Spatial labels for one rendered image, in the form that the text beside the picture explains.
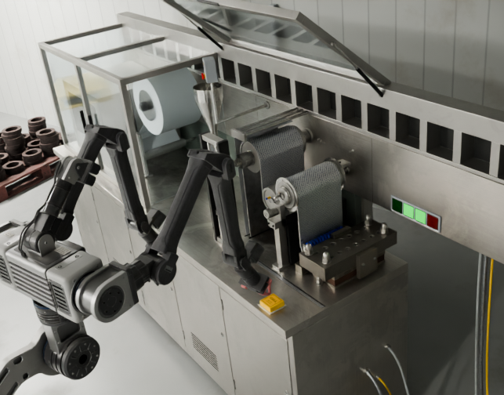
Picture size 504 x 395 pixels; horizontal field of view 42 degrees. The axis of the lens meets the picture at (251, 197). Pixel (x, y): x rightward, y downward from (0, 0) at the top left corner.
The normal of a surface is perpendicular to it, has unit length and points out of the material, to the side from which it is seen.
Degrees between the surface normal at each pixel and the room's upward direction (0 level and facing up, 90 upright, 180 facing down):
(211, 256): 0
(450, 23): 90
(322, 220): 90
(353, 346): 90
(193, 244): 0
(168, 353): 0
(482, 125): 90
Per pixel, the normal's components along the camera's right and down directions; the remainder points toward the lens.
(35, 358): 0.78, 0.22
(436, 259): -0.11, -0.88
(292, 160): 0.58, 0.36
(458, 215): -0.81, 0.34
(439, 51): -0.62, 0.42
